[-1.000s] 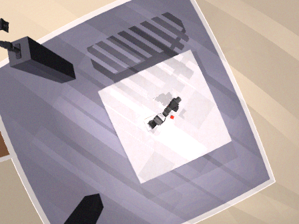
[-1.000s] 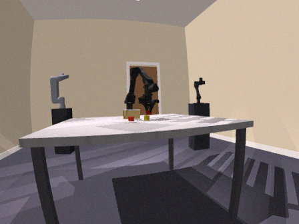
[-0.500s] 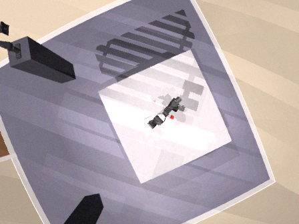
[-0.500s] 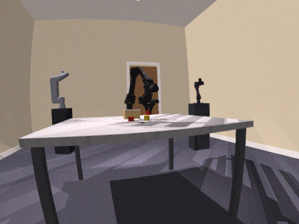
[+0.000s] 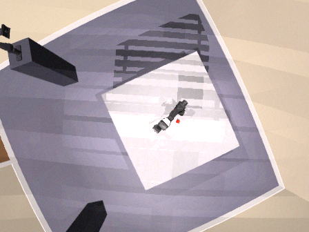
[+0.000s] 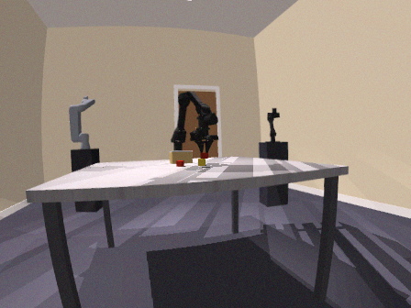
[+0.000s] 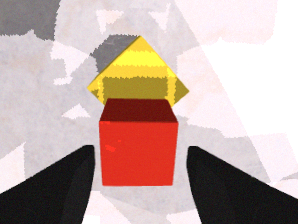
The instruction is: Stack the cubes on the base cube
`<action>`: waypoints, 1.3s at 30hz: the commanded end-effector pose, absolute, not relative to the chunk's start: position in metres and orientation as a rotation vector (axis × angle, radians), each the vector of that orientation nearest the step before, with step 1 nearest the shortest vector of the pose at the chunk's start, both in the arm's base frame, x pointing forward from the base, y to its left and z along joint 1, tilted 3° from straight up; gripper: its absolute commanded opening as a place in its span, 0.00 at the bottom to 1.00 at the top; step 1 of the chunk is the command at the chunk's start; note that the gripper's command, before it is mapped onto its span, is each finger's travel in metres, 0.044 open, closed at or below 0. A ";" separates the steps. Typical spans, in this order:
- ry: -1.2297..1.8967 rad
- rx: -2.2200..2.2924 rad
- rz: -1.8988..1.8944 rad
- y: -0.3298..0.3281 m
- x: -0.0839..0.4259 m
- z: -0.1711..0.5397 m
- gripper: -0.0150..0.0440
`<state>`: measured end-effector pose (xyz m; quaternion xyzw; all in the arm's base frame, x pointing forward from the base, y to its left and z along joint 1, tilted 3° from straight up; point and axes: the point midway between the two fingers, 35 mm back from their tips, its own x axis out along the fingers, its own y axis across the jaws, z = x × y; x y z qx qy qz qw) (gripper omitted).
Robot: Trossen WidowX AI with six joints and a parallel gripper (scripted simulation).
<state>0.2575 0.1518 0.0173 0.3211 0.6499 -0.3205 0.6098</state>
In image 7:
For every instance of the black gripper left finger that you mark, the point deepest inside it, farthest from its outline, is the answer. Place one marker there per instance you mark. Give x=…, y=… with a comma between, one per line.
x=57, y=195

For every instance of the red cube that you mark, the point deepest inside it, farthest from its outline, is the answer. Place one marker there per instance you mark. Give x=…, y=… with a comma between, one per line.
x=138, y=140

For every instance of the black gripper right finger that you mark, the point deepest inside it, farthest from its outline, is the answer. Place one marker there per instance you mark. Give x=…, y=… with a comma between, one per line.
x=224, y=195

